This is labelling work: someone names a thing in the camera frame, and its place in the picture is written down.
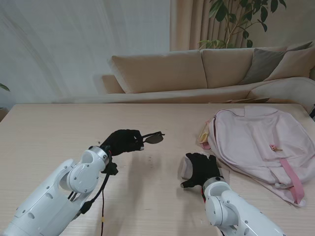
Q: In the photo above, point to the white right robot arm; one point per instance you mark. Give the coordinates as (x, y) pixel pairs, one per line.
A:
(233, 209)

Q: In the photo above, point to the beige loose sofa cushion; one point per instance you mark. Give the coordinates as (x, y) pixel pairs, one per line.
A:
(295, 64)

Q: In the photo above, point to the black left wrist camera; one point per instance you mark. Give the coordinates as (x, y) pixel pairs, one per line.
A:
(112, 169)

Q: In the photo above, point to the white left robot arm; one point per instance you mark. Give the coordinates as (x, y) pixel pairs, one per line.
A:
(49, 194)

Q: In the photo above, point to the pale pink backpack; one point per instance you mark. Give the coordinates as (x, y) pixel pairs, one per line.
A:
(258, 137)

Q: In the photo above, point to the grey sofa cushion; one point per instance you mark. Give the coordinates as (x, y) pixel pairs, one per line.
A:
(265, 64)

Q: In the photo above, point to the white backdrop cloth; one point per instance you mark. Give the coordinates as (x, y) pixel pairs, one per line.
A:
(73, 49)

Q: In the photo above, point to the yellow backpack charm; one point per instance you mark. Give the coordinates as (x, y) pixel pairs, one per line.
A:
(203, 135)

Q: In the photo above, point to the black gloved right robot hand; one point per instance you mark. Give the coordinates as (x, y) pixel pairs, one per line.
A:
(204, 169)

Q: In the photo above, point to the tall green leafy houseplant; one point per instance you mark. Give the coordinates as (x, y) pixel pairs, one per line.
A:
(221, 12)

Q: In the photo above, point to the beige fabric sofa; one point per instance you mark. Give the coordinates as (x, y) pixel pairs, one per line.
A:
(160, 71)

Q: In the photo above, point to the dark thin-framed sunglasses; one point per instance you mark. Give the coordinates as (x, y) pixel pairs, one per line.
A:
(153, 139)

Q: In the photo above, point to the green variegated leafy plant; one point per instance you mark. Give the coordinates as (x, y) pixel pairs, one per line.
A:
(3, 87)

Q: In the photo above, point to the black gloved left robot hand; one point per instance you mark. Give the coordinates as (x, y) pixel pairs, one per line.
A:
(123, 142)

